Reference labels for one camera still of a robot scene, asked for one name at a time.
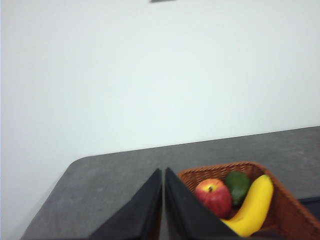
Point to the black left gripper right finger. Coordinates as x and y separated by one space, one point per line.
185 215

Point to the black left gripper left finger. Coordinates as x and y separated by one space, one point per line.
142 207

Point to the red apple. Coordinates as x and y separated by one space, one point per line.
215 197

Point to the green avocado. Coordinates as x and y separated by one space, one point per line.
238 186

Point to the brown wicker basket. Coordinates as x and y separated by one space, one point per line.
287 212

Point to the yellow banana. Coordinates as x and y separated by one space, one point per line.
255 207

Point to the black rectangular tray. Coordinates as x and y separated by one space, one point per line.
312 203

